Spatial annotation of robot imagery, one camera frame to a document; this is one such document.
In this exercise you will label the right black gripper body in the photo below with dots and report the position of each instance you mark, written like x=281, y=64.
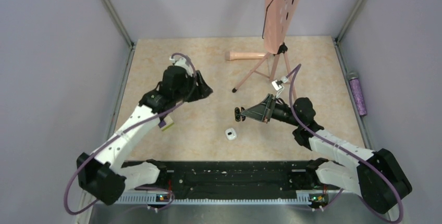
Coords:
x=282, y=113

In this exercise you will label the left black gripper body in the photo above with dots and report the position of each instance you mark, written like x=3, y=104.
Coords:
x=186, y=92

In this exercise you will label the black earbud charging case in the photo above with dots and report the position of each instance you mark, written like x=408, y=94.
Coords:
x=238, y=114

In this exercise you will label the white earbud charging case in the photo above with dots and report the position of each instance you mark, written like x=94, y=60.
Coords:
x=231, y=134

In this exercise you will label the pink music stand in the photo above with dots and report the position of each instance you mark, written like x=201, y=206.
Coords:
x=274, y=64

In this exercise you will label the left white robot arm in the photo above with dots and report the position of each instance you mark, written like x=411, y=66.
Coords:
x=102, y=173

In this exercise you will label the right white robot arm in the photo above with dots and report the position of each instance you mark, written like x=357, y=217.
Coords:
x=375, y=176

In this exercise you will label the purple and wood blocks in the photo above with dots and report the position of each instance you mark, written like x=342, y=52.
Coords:
x=166, y=123

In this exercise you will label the purple glitter bottle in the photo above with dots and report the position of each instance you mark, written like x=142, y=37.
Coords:
x=357, y=94

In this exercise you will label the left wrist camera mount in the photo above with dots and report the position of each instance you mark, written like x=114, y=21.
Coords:
x=183, y=62

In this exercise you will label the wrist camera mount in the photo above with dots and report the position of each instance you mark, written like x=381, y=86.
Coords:
x=183, y=62
x=278, y=85

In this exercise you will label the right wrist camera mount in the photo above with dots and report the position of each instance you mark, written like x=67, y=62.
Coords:
x=278, y=85

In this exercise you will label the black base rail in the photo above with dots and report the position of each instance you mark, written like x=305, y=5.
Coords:
x=236, y=180

